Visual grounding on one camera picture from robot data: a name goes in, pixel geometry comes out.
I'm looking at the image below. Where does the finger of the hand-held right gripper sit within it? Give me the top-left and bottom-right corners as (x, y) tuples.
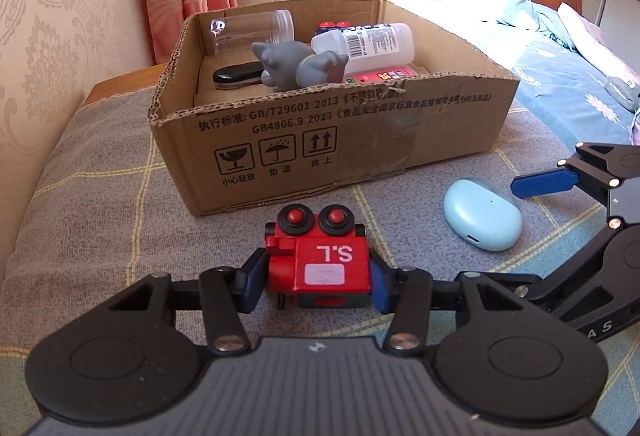
(522, 218), (640, 317)
(511, 142), (640, 224)

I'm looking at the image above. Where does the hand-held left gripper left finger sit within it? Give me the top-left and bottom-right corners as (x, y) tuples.
(102, 247), (269, 356)

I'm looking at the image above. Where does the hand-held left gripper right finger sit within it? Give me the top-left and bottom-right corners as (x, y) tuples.
(369, 256), (531, 353)

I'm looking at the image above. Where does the red toy train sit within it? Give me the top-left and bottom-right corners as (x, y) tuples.
(315, 19), (381, 36)
(263, 204), (373, 311)

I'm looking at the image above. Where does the light blue earbuds case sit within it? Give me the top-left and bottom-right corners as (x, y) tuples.
(443, 179), (522, 251)

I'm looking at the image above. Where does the cardboard box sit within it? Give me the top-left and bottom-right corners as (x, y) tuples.
(147, 0), (521, 217)

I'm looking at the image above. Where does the pink small box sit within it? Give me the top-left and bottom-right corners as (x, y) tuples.
(345, 63), (416, 86)

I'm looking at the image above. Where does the black digital timer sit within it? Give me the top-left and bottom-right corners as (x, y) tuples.
(212, 64), (263, 89)

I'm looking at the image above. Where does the white swab container green label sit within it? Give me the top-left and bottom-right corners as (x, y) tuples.
(311, 22), (415, 74)

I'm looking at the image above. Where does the grey cat toy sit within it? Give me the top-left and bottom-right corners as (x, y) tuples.
(251, 40), (349, 91)

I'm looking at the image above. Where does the blue floral bed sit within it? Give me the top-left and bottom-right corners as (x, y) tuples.
(395, 0), (640, 157)

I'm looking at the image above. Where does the grey plush toy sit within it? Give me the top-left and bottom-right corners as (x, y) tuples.
(602, 73), (640, 111)

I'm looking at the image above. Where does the white pillow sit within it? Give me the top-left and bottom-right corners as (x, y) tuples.
(557, 2), (640, 81)

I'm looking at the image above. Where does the grey plaid blanket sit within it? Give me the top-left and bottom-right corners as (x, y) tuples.
(0, 80), (640, 436)

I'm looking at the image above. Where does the blue pillow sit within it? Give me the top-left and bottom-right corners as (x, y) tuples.
(440, 0), (536, 31)

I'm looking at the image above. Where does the wooden bedside cabinet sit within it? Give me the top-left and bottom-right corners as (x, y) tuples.
(82, 63), (168, 106)

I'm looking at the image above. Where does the clear plastic toothpick jar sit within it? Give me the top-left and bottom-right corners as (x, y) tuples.
(210, 9), (296, 59)

